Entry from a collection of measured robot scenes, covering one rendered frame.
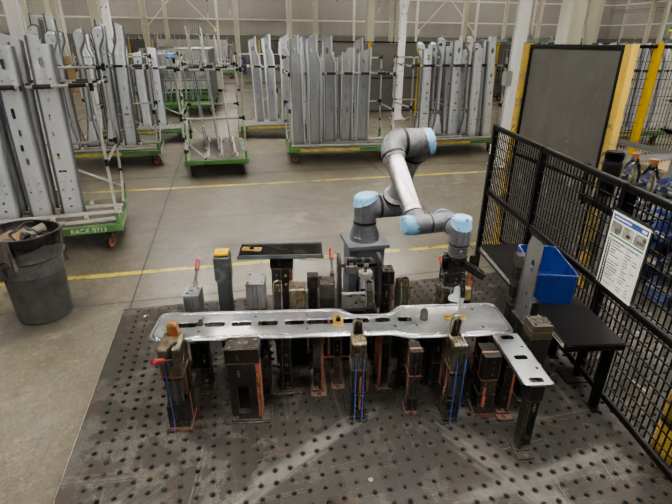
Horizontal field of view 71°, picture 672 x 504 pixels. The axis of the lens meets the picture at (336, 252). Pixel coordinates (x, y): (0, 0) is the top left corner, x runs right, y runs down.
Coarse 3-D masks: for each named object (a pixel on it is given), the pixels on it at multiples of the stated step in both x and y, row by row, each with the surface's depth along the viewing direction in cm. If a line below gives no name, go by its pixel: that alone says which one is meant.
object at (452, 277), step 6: (444, 258) 174; (450, 258) 173; (456, 258) 172; (444, 264) 176; (450, 264) 174; (456, 264) 175; (444, 270) 176; (450, 270) 175; (456, 270) 176; (462, 270) 176; (444, 276) 176; (450, 276) 174; (456, 276) 174; (462, 276) 175; (444, 282) 175; (450, 282) 176; (456, 282) 176
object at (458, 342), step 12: (456, 336) 166; (456, 348) 162; (444, 360) 172; (456, 360) 164; (444, 372) 175; (456, 372) 165; (444, 384) 175; (456, 384) 170; (444, 396) 175; (456, 396) 170; (444, 408) 175; (456, 408) 174; (444, 420) 175; (456, 420) 175
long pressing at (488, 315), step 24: (192, 312) 187; (216, 312) 188; (240, 312) 188; (264, 312) 188; (288, 312) 189; (312, 312) 189; (336, 312) 189; (408, 312) 189; (432, 312) 189; (456, 312) 190; (480, 312) 190; (192, 336) 173; (216, 336) 173; (240, 336) 174; (264, 336) 174; (288, 336) 174; (312, 336) 174; (336, 336) 175; (408, 336) 175; (432, 336) 175; (480, 336) 176
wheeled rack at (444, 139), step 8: (400, 56) 895; (408, 56) 899; (416, 56) 903; (472, 56) 931; (400, 64) 867; (408, 64) 846; (416, 64) 850; (424, 64) 848; (432, 64) 857; (448, 64) 865; (456, 64) 858; (464, 64) 872; (496, 64) 887; (392, 96) 923; (392, 104) 929; (400, 104) 889; (496, 104) 900; (440, 136) 917; (448, 136) 922; (456, 136) 926; (464, 136) 909; (480, 136) 913; (488, 136) 917; (440, 144) 886; (448, 144) 891; (488, 144) 926
